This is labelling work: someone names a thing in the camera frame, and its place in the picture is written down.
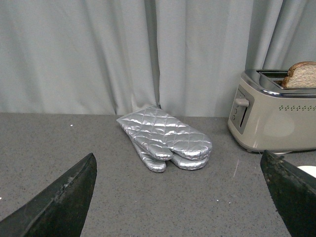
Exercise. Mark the silver quilted oven mitt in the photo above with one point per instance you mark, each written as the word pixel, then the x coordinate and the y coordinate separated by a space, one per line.
pixel 159 166
pixel 162 135

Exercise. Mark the lower silver quilted oven mitt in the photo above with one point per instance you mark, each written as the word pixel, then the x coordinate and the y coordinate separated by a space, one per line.
pixel 159 166

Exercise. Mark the white round plate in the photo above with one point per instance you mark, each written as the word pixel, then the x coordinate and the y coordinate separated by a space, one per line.
pixel 311 170

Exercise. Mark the beige two-slot toaster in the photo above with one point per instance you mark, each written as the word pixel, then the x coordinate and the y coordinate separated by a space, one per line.
pixel 267 116

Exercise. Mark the slice of brown bread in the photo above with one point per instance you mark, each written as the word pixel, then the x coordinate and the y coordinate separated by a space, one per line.
pixel 301 75

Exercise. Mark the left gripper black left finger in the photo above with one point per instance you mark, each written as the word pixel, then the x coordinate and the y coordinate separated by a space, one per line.
pixel 60 209

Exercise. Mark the grey curtain backdrop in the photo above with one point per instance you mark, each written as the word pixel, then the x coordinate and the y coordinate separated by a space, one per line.
pixel 113 57

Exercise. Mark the upper silver quilted oven mitt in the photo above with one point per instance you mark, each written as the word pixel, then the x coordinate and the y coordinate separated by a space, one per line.
pixel 162 135

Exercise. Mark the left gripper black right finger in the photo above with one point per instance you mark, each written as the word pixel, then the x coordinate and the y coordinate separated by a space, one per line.
pixel 293 192

